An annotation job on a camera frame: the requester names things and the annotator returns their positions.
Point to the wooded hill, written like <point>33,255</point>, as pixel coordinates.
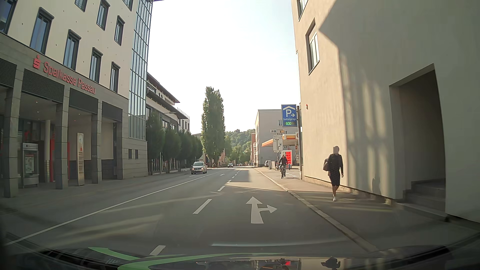
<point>240,144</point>

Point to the grey building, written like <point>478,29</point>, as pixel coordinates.
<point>267,131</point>

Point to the tall poplar tree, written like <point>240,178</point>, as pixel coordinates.
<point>213,123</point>

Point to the white direction signs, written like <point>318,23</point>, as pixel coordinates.
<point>278,140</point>

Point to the petrol station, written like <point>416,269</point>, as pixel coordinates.
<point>285,144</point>

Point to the person on bicycle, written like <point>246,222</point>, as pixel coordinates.
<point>282,163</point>

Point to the silver car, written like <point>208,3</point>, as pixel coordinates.
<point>198,167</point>

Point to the blue parking sign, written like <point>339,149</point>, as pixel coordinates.
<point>289,115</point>

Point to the row of trees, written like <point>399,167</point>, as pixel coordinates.
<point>170,144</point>

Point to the road markings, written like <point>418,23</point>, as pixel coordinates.
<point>256,212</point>

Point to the metal fence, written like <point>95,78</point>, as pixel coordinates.
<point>165,165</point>

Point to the building with balconies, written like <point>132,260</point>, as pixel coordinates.
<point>165,101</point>

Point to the grey asphalt road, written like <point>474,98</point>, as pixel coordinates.
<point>232,225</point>

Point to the car's own bonnet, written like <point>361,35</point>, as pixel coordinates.
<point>232,262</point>

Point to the beige plain building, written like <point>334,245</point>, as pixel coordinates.
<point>375,93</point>

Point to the grey pavement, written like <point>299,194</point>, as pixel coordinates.
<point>75,191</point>
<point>375,221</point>

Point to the beige standing sign panel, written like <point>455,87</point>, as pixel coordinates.
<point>80,158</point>

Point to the beige bank building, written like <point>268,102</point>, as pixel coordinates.
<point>86,56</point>

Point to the grey cash machine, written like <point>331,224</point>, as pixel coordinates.
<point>30,164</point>

